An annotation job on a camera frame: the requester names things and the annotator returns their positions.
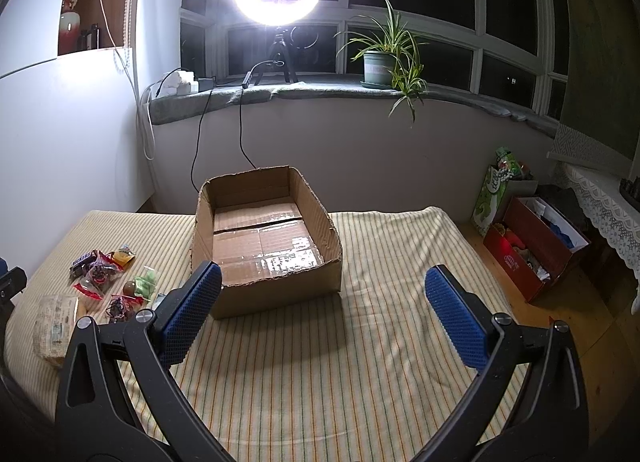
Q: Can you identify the bread loaf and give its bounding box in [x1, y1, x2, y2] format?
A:
[32, 295, 84, 368]

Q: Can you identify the Snickers bar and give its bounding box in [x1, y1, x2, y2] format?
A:
[70, 250, 99, 280]

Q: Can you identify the yellow jelly cup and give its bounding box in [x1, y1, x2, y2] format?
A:
[110, 245, 136, 271]

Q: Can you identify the green clear candy bag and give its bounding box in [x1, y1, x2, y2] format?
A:
[134, 266, 157, 301]

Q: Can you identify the red storage box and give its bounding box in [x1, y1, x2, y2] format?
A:
[484, 197, 590, 302]

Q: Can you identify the striped yellow table cloth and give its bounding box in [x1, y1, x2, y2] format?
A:
[2, 207, 511, 461]

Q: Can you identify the white lace cloth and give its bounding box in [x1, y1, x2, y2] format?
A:
[549, 161, 640, 316]

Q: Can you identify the open cardboard box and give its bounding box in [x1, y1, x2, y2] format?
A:
[191, 165, 343, 320]

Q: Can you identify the green snack bag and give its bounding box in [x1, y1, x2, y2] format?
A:
[472, 147, 525, 236]

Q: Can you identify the red white vase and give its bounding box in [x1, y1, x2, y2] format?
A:
[58, 0, 81, 55]

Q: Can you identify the black tripod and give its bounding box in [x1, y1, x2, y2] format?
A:
[241, 27, 298, 90]

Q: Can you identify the potted spider plant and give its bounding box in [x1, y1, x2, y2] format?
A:
[335, 0, 428, 121]

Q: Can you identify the black power cable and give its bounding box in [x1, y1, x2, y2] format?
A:
[188, 87, 215, 195]

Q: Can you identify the white cable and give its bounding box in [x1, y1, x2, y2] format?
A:
[89, 0, 158, 162]

